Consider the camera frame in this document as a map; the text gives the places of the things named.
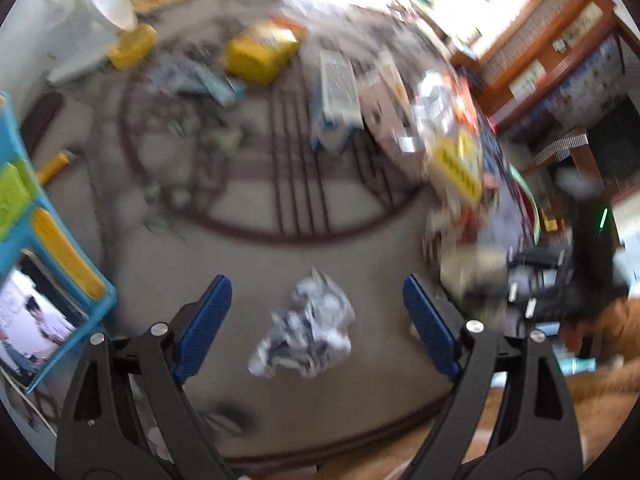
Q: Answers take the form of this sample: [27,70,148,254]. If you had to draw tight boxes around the yellow iced tea carton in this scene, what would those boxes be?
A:
[224,15,308,84]

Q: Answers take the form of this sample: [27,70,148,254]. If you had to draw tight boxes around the orange snack bag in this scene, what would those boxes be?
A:
[450,76,478,134]

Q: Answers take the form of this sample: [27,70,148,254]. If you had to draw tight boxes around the person's right hand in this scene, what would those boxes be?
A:
[559,320,602,359]

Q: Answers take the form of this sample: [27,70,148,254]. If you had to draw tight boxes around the red green trash bin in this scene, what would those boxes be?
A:
[508,164,541,245]

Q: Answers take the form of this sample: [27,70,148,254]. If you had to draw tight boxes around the grey white milk carton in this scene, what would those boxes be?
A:
[309,50,363,155]

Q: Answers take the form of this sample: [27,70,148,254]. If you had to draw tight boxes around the blue white wrapper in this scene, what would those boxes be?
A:
[148,52,246,107]

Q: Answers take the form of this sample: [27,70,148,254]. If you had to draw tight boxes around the clear plastic water bottle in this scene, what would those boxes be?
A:
[396,70,472,153]

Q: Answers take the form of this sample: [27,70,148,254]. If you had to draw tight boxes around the dark wooden chair right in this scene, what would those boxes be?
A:
[527,127,613,198]

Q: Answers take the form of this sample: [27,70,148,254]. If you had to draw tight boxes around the yellow rectangular holder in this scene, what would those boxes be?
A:
[108,24,157,72]

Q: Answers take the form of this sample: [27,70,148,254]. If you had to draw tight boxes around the white desk lamp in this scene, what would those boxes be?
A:
[39,0,139,86]

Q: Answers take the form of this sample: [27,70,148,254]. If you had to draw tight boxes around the blue green toy tablet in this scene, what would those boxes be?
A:
[1,94,116,392]

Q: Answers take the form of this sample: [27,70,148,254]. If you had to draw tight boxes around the yellow pencil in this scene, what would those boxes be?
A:
[37,150,76,186]

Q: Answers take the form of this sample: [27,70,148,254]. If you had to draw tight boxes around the yellow white medicine box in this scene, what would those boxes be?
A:
[425,127,484,208]

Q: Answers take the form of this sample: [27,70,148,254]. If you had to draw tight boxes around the pink Pocky snack bag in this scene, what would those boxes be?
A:
[357,50,426,182]

